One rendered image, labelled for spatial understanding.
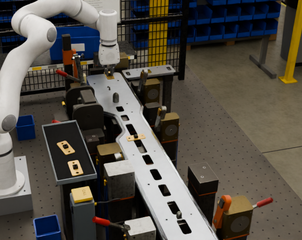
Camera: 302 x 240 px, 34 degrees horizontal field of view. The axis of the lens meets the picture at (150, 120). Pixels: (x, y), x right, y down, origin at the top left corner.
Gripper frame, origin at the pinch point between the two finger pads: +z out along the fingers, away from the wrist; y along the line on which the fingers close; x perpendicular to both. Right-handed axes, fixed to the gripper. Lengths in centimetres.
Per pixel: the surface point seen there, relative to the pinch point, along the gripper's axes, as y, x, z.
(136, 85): 16.0, 4.9, 12.4
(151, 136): 6.9, -48.1, 10.4
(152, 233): -13, -109, 6
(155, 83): 22.6, -7.7, 5.8
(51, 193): -38, -38, 41
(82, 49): -6.3, 34.8, 1.7
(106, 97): -3.5, -8.0, 10.5
